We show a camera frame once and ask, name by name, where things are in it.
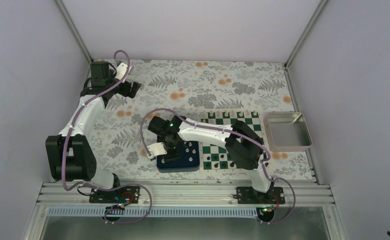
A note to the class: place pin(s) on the green white chess board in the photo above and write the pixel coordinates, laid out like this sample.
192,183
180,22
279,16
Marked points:
244,142

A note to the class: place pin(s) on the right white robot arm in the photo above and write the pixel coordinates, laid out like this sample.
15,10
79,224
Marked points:
191,130

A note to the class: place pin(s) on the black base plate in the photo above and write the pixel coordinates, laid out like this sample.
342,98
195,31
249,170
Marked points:
248,196
125,195

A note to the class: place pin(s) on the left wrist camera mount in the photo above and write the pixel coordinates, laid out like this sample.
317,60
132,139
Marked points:
123,70

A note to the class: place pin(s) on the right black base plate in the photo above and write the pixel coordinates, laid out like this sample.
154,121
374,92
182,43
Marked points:
248,196

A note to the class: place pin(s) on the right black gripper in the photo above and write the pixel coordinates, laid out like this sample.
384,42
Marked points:
174,156

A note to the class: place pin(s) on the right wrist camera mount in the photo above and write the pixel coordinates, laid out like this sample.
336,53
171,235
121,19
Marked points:
155,150

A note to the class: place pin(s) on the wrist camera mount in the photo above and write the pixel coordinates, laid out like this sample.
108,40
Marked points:
155,150
123,70

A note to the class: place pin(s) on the silver metal tin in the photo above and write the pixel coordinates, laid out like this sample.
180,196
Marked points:
287,132

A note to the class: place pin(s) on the aluminium rail frame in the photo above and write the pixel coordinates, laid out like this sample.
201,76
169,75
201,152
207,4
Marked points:
167,193

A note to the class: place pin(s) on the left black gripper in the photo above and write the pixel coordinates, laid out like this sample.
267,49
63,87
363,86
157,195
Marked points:
125,92

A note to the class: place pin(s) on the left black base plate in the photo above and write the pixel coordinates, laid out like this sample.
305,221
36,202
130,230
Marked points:
125,195

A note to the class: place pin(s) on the black chess piece row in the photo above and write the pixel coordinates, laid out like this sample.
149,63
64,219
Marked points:
218,161

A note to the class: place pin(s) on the dark blue tray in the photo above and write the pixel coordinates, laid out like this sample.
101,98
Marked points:
183,157

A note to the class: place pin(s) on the floral table mat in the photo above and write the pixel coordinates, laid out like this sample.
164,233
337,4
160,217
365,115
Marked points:
187,87

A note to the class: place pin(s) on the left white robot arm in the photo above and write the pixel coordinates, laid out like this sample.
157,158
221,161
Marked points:
69,153

